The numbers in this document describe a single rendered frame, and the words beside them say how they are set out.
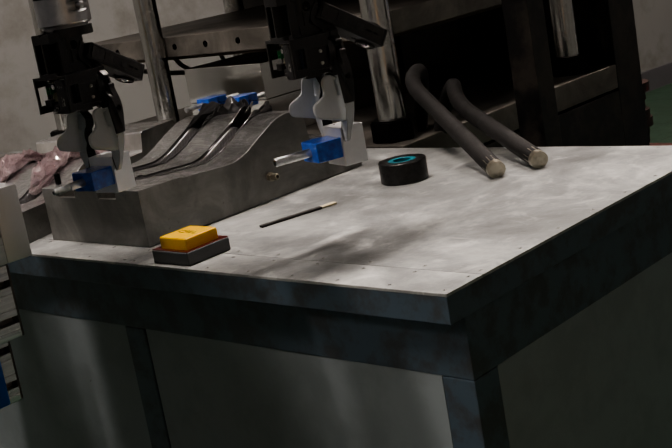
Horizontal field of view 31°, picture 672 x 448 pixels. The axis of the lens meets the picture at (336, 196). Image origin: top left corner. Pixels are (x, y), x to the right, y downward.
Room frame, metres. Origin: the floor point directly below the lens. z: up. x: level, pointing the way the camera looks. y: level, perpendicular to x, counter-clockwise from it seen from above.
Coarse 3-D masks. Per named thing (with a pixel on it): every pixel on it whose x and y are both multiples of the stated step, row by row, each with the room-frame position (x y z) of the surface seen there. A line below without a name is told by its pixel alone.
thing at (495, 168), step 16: (416, 96) 2.17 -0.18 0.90; (432, 96) 2.13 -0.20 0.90; (432, 112) 2.08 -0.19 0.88; (448, 112) 2.05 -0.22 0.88; (448, 128) 2.00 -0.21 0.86; (464, 128) 1.97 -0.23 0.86; (464, 144) 1.93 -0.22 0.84; (480, 144) 1.90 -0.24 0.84; (480, 160) 1.86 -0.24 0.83; (496, 160) 1.83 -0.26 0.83; (496, 176) 1.83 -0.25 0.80
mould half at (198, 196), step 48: (192, 144) 2.06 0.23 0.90; (240, 144) 1.97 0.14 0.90; (288, 144) 2.01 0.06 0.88; (48, 192) 1.95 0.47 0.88; (144, 192) 1.78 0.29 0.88; (192, 192) 1.85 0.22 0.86; (240, 192) 1.92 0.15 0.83; (288, 192) 1.99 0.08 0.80; (96, 240) 1.87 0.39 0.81; (144, 240) 1.78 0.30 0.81
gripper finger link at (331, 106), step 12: (324, 84) 1.60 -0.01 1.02; (336, 84) 1.60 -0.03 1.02; (324, 96) 1.59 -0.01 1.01; (336, 96) 1.60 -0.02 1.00; (324, 108) 1.59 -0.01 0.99; (336, 108) 1.59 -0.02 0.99; (348, 108) 1.59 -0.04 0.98; (336, 120) 1.60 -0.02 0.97; (348, 120) 1.60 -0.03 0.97; (348, 132) 1.60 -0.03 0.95
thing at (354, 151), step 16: (336, 128) 1.62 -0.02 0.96; (304, 144) 1.62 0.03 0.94; (320, 144) 1.60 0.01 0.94; (336, 144) 1.61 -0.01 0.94; (352, 144) 1.62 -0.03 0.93; (288, 160) 1.59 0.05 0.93; (304, 160) 1.63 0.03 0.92; (320, 160) 1.59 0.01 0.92; (336, 160) 1.63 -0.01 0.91; (352, 160) 1.61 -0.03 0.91
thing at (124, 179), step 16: (96, 160) 1.73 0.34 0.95; (112, 160) 1.71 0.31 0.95; (128, 160) 1.73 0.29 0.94; (80, 176) 1.69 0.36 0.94; (96, 176) 1.68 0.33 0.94; (112, 176) 1.71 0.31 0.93; (128, 176) 1.73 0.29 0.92; (64, 192) 1.66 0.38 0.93; (96, 192) 1.74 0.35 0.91; (112, 192) 1.72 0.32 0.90
